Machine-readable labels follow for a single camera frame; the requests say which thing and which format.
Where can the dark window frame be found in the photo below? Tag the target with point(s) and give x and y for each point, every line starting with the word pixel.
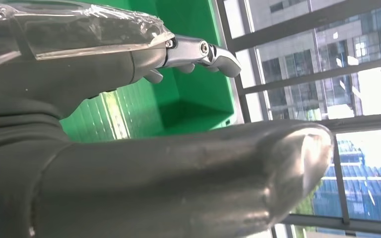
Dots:
pixel 308 19

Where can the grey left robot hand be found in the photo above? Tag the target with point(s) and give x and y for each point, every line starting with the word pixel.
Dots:
pixel 177 184

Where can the green plastic delivery bin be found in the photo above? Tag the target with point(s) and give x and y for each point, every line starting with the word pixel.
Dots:
pixel 190 98

